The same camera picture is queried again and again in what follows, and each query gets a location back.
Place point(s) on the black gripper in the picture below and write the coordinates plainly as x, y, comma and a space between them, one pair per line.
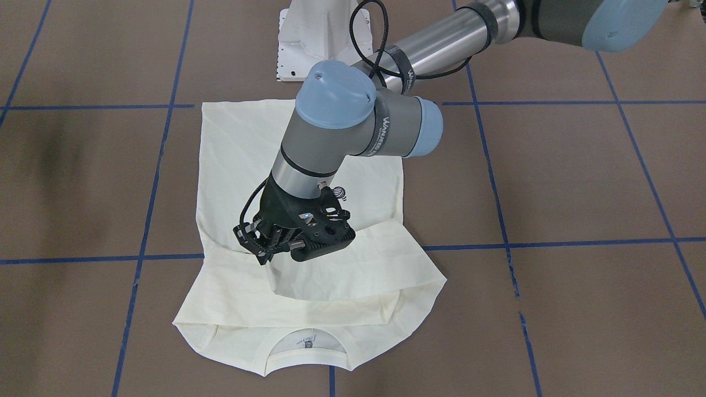
277, 208

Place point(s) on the cream white t-shirt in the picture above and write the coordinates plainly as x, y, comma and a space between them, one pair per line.
341, 309

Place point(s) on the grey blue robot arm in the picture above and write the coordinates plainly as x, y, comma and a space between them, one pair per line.
366, 109

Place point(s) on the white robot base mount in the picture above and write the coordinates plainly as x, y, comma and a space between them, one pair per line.
313, 31

